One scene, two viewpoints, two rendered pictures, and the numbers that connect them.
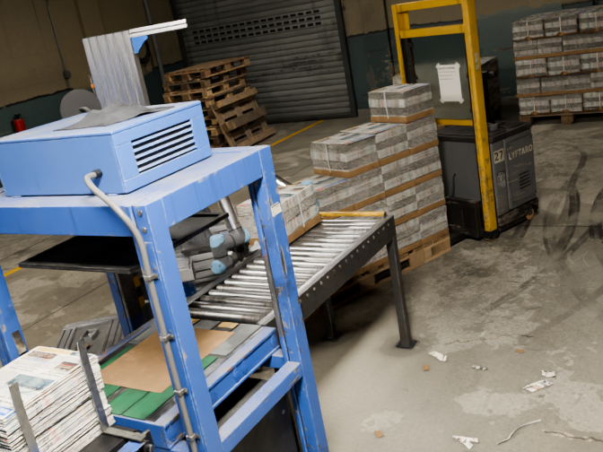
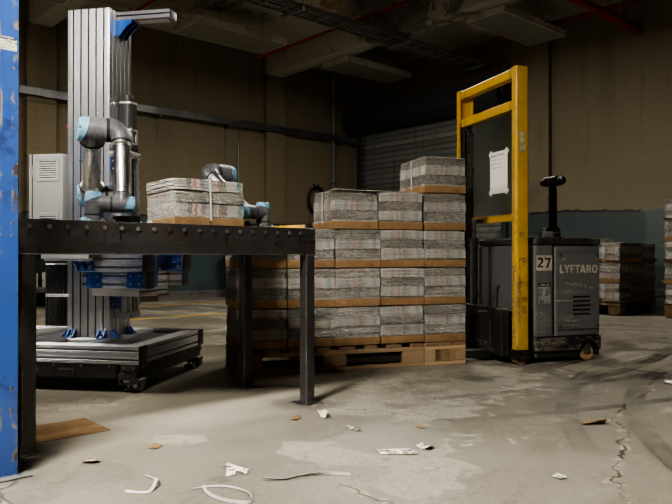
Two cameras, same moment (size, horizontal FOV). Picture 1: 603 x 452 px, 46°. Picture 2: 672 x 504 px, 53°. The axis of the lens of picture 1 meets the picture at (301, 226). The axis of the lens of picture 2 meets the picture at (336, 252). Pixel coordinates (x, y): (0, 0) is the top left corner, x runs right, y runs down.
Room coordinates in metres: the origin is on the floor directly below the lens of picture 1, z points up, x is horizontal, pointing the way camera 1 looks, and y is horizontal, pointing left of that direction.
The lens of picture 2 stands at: (0.78, -1.41, 0.67)
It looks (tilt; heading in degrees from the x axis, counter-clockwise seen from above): 0 degrees down; 15
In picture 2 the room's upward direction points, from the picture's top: straight up
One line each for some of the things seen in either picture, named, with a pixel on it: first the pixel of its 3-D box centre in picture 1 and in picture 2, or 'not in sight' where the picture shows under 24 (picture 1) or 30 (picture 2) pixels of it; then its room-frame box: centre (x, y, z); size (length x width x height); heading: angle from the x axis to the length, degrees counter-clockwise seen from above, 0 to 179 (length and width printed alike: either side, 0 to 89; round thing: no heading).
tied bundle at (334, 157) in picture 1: (344, 155); (344, 212); (4.87, -0.38, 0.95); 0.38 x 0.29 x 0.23; 35
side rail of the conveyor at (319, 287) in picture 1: (337, 272); (182, 239); (3.23, -0.13, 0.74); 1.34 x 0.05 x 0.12; 147
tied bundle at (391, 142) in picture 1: (375, 143); (389, 213); (5.03, -0.63, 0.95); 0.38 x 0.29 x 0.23; 33
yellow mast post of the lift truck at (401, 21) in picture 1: (413, 116); (465, 214); (5.71, -1.05, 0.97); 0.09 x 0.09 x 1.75; 34
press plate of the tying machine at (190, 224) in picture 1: (126, 240); not in sight; (2.52, 0.64, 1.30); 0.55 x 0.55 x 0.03; 57
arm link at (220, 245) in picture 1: (221, 245); (97, 203); (3.48, 0.42, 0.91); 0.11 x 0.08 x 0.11; 125
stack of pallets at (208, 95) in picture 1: (213, 106); not in sight; (11.51, 1.03, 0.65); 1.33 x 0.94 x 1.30; 151
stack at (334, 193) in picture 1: (342, 231); (325, 298); (4.79, -0.28, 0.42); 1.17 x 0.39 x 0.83; 124
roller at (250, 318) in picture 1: (224, 317); not in sight; (2.88, 0.40, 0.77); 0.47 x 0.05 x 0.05; 57
